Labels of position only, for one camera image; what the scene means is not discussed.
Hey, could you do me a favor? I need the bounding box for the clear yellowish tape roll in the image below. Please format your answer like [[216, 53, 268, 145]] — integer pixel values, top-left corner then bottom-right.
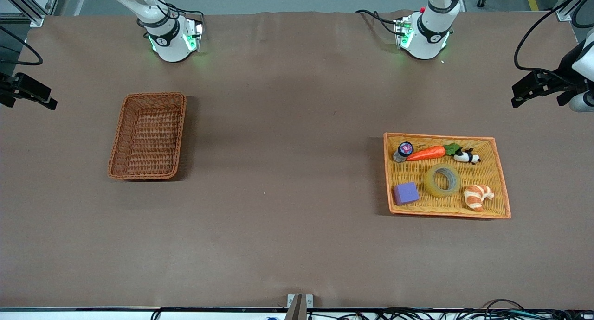
[[424, 163, 461, 198]]

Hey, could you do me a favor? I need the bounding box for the brown wicker basket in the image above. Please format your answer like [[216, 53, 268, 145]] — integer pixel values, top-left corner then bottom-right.
[[108, 92, 187, 180]]

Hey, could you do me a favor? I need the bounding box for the orange-yellow wicker tray basket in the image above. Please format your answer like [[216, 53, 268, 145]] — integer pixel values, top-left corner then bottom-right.
[[383, 133, 511, 219]]

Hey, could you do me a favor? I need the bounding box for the black white panda toy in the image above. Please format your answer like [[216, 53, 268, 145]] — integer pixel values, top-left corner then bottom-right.
[[453, 148, 481, 165]]

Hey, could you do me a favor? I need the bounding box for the toy croissant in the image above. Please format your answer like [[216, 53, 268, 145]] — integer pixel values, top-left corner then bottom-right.
[[464, 185, 495, 212]]

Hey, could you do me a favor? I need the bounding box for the orange toy carrot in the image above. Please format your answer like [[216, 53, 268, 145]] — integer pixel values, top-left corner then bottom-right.
[[406, 143, 462, 162]]

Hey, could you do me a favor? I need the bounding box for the small bottle purple cap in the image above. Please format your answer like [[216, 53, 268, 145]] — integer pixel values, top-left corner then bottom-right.
[[393, 141, 414, 163]]

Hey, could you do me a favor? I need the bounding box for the purple foam cube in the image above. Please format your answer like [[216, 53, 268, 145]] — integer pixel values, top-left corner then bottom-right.
[[393, 181, 420, 206]]

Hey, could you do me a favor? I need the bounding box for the brown table cover sheet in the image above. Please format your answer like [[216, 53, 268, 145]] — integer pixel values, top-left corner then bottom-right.
[[0, 10, 594, 309]]

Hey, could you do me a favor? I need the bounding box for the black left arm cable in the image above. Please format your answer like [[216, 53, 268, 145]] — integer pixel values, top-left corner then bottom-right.
[[513, 0, 594, 86]]

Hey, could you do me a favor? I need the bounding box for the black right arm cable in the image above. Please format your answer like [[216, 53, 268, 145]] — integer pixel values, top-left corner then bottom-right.
[[0, 26, 44, 66]]

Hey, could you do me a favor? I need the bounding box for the aluminium frame post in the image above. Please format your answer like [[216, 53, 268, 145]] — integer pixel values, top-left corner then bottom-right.
[[0, 0, 47, 27], [555, 0, 594, 22]]

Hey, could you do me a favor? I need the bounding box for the black arm base cable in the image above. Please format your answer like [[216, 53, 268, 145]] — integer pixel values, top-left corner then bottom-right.
[[355, 9, 400, 35]]

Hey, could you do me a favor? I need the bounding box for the black cable bundle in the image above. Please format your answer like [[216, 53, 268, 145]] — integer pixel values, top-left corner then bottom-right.
[[306, 299, 594, 320]]

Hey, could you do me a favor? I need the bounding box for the metal table edge bracket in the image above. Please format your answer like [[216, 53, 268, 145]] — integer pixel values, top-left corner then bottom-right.
[[287, 294, 314, 320]]

